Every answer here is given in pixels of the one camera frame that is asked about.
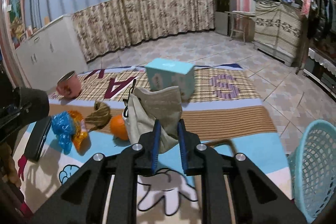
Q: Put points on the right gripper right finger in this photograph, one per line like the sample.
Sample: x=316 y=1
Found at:
x=233 y=189

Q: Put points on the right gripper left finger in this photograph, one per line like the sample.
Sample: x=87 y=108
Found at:
x=105 y=187

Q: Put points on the grey cloth pouch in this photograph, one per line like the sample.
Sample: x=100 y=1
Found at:
x=143 y=108

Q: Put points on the person's left hand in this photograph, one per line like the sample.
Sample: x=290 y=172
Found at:
x=9 y=165

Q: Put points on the black glasses case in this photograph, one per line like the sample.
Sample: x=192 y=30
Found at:
x=37 y=139

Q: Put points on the blue crumpled plastic bag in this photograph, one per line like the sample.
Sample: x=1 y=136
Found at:
x=64 y=128

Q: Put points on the pink enamel mug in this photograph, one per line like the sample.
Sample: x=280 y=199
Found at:
x=69 y=86

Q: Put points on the white low cabinet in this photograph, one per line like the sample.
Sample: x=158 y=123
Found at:
x=51 y=53

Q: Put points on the light blue laundry basket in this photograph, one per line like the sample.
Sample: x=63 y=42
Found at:
x=312 y=169

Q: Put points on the orange snack packet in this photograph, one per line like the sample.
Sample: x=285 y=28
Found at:
x=81 y=133

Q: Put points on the brown phone case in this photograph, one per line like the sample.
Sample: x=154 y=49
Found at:
x=223 y=146

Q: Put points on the orange fruit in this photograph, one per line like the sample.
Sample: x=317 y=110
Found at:
x=118 y=128

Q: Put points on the brown striped sock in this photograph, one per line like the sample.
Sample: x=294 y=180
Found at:
x=100 y=117

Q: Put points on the floral beige curtain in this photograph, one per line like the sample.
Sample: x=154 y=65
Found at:
x=117 y=24

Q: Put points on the low lace covered stand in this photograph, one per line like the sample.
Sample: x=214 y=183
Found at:
x=317 y=66

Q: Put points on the light blue cardboard box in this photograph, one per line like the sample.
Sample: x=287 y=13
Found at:
x=164 y=73

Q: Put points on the small folding table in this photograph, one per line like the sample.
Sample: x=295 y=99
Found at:
x=240 y=23

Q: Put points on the cloth covered cabinet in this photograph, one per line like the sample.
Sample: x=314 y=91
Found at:
x=278 y=30

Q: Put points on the grey water dispenser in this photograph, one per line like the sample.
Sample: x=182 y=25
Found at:
x=222 y=17

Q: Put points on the clothes rack with garments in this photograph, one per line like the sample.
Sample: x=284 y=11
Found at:
x=320 y=15

